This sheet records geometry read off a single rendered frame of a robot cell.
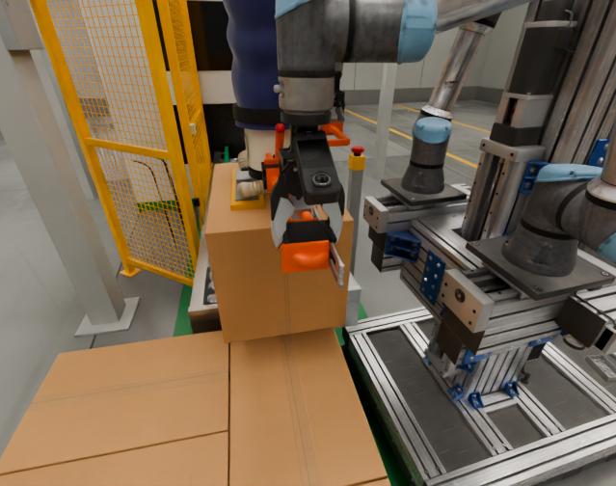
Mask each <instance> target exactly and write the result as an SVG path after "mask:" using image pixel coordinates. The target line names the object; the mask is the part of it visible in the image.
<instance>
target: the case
mask: <svg viewBox="0 0 616 486"><path fill-rule="evenodd" d="M232 169H239V165H238V163H222V164H215V165H214V172H213V178H212V185H211V192H210V199H209V206H208V213H207V220H206V227H205V234H204V235H205V241H206V246H207V252H208V256H209V262H210V267H211V272H212V278H213V283H214V288H215V293H216V299H217V304H218V310H219V314H220V320H221V325H222V331H223V336H224V342H225V343H229V342H235V341H241V340H248V339H255V338H267V337H273V336H279V335H286V334H293V333H300V332H305V331H312V330H319V329H326V328H332V327H338V326H344V325H345V320H346V309H347V297H348V285H349V275H350V263H351V252H352V240H353V228H354V219H353V218H352V217H351V215H350V214H349V212H348V211H347V210H346V208H345V207H344V215H343V223H342V229H341V233H340V236H339V238H338V241H337V243H334V245H335V249H336V251H337V253H338V255H339V257H340V259H341V261H342V263H343V264H344V267H345V270H344V276H343V285H344V287H342V288H338V287H337V283H336V280H335V277H334V274H333V272H332V269H331V267H330V265H329V268H328V269H318V270H309V271H300V272H291V273H283V272H282V268H281V248H278V249H277V248H276V246H275V244H274V241H273V237H272V230H271V206H270V195H271V192H270V193H266V194H265V193H264V194H263V197H264V202H265V208H260V209H246V210H230V193H231V177H232Z"/></svg>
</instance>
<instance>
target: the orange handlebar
mask: <svg viewBox="0 0 616 486"><path fill-rule="evenodd" d="M330 131H331V132H332V133H333V134H334V135H335V136H336V138H337V139H328V143H329V147H342V146H348V145H350V141H351V140H350V138H348V137H347V136H346V135H345V134H343V133H342V132H341V131H340V130H339V129H337V128H336V127H335V126H331V127H330ZM265 158H266V159H273V155H272V154H271V153H270V152H268V153H266V154H265ZM277 181H278V177H277V176H273V177H272V179H271V182H272V186H273V185H274V184H275V183H276V182H277ZM301 219H302V220H303V219H313V217H312V215H311V213H310V212H308V211H305V212H303V213H302V215H301ZM327 257H328V254H327V253H326V252H324V251H318V252H315V253H309V254H305V253H298V254H295V255H294V256H293V257H292V259H291V261H292V262H293V263H294V264H296V265H297V266H300V267H307V268H310V267H316V266H319V265H321V264H323V263H324V262H325V261H326V259H327Z"/></svg>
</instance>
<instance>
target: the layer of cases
mask: <svg viewBox="0 0 616 486"><path fill-rule="evenodd" d="M387 476H388V475H387V472H386V470H385V467H384V464H383V461H382V459H381V456H380V453H379V450H378V448H377V446H376V443H375V440H374V438H373V435H372V432H371V429H370V427H369V424H368V421H367V418H366V416H365V413H364V410H363V407H362V404H361V401H360V398H359V396H358V393H357V390H356V387H355V385H354V382H353V379H352V376H351V374H350V371H349V368H348V366H347V363H346V361H345V358H344V356H343V353H342V350H341V347H340V345H339V342H338V339H337V336H336V334H335V329H334V327H332V328H326V329H319V330H312V331H305V332H300V333H293V334H286V335H279V336H273V337H261V338H255V339H248V340H241V341H235V342H229V343H225V342H224V336H223V331H215V332H208V333H201V334H194V335H188V336H181V337H168V338H161V339H155V340H148V341H141V342H134V343H127V344H121V345H114V346H107V347H100V348H94V349H87V350H80V351H73V352H66V353H60V354H59V355H58V357H57V358H56V360H55V362H54V364H53V365H52V366H51V368H50V370H49V372H48V373H47V375H46V377H45V379H44V381H43V382H42V384H41V386H40V388H39V390H38V392H37V394H36V396H35V397H34V399H33V401H32V403H31V404H30V406H29V408H28V410H27V412H26V413H25V415H24V417H23V419H22V421H21V422H20V424H19V425H18V427H17V428H16V430H15V432H14V434H13V436H12V438H11V440H10V442H9V443H8V445H7V447H6V449H5V451H4V452H3V454H2V456H1V458H0V486H391V485H390V482H389V480H388V478H387Z"/></svg>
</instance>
